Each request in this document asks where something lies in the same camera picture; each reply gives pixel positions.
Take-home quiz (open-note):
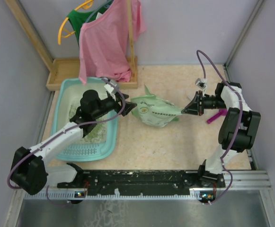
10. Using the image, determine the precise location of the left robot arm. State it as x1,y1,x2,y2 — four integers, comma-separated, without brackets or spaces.
7,90,137,195

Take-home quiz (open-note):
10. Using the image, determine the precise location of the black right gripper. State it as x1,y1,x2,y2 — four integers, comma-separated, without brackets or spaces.
181,90,228,116

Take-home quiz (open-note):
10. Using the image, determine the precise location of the grey slotted cable duct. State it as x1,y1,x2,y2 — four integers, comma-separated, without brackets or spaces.
24,188,213,201

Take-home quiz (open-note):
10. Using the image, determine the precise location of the yellow clothes hanger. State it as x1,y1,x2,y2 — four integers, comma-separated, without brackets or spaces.
58,0,94,45

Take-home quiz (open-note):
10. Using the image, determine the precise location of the wooden clothes rack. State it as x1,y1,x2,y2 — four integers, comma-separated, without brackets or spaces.
5,0,138,91

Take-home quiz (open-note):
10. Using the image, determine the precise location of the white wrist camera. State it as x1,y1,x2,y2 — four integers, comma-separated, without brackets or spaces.
195,78,207,92
102,79,119,94

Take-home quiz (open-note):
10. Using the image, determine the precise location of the blue grey clothes hanger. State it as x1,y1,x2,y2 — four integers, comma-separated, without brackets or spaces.
85,0,113,23

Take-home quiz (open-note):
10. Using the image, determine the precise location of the pink t-shirt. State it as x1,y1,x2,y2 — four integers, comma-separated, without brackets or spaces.
78,0,147,85

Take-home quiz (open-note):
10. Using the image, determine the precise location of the magenta litter scoop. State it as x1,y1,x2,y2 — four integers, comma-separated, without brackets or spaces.
206,109,227,124

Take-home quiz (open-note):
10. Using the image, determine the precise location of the teal plastic litter box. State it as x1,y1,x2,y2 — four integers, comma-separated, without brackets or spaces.
50,78,118,162

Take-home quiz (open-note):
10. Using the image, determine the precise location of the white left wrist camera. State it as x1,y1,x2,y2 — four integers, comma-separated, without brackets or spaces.
102,79,119,94

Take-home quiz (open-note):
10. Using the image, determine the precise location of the green cat litter bag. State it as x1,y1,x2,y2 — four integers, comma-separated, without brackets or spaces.
131,86,182,128

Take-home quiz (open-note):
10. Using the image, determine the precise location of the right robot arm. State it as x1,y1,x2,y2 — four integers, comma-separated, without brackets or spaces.
181,82,261,187

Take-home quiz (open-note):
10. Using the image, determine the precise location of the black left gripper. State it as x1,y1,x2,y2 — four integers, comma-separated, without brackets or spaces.
92,91,137,119

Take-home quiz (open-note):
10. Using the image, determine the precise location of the green shirt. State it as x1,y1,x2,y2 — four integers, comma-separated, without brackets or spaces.
66,6,109,46

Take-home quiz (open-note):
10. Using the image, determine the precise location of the green litter pellet pile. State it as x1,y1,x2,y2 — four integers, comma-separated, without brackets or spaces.
68,102,107,144

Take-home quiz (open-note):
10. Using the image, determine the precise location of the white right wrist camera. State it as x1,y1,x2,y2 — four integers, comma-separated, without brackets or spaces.
195,78,207,92

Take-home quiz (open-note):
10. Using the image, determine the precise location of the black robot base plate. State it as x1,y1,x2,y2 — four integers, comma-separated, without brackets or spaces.
57,170,225,196

